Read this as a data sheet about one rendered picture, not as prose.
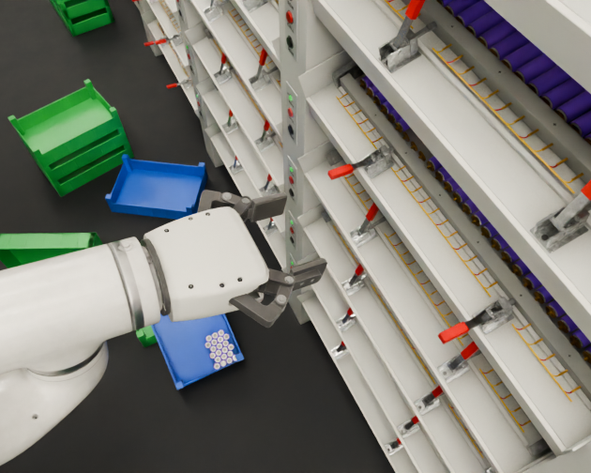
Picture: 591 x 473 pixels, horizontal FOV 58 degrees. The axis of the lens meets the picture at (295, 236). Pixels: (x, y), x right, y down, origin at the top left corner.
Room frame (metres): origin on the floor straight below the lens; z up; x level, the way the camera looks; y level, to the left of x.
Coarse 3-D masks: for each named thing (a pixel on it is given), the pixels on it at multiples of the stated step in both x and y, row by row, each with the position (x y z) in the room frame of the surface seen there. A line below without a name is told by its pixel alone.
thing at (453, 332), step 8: (488, 312) 0.26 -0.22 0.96; (472, 320) 0.25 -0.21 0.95; (480, 320) 0.25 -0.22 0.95; (488, 320) 0.25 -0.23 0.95; (448, 328) 0.24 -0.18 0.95; (456, 328) 0.24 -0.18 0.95; (464, 328) 0.24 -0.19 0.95; (440, 336) 0.23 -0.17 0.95; (448, 336) 0.23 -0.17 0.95; (456, 336) 0.23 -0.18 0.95
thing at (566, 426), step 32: (320, 64) 0.66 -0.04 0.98; (352, 64) 0.67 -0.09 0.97; (320, 96) 0.65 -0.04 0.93; (352, 128) 0.58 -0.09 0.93; (352, 160) 0.52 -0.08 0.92; (384, 192) 0.46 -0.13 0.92; (416, 192) 0.45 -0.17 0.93; (448, 192) 0.44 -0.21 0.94; (416, 224) 0.40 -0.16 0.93; (416, 256) 0.37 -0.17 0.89; (448, 256) 0.35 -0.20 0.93; (448, 288) 0.31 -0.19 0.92; (480, 288) 0.30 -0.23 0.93; (512, 320) 0.26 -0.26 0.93; (512, 352) 0.22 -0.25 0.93; (512, 384) 0.19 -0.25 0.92; (544, 384) 0.18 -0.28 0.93; (544, 416) 0.15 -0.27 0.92; (576, 416) 0.15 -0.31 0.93; (576, 448) 0.11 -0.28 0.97
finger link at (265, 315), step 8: (240, 296) 0.22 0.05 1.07; (248, 296) 0.22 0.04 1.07; (232, 304) 0.22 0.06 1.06; (240, 304) 0.21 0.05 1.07; (248, 304) 0.21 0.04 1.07; (256, 304) 0.22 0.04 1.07; (272, 304) 0.22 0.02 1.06; (248, 312) 0.21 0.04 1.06; (256, 312) 0.21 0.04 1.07; (264, 312) 0.21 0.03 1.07; (272, 312) 0.21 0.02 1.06; (280, 312) 0.21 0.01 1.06; (256, 320) 0.20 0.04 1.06; (264, 320) 0.20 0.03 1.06; (272, 320) 0.20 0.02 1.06
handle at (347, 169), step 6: (360, 162) 0.49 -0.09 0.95; (366, 162) 0.49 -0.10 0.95; (372, 162) 0.49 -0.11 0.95; (336, 168) 0.48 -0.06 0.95; (342, 168) 0.48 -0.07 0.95; (348, 168) 0.48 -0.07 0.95; (354, 168) 0.48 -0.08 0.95; (330, 174) 0.47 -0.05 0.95; (336, 174) 0.47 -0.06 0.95; (342, 174) 0.47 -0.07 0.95; (348, 174) 0.47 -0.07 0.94
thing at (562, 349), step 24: (336, 96) 0.63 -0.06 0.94; (360, 96) 0.61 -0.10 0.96; (384, 120) 0.56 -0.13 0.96; (408, 168) 0.48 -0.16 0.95; (432, 192) 0.43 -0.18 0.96; (456, 216) 0.39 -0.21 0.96; (480, 240) 0.35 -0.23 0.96; (504, 264) 0.32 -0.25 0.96; (504, 288) 0.29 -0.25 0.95; (528, 312) 0.26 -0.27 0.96; (552, 336) 0.23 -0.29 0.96; (576, 360) 0.20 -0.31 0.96
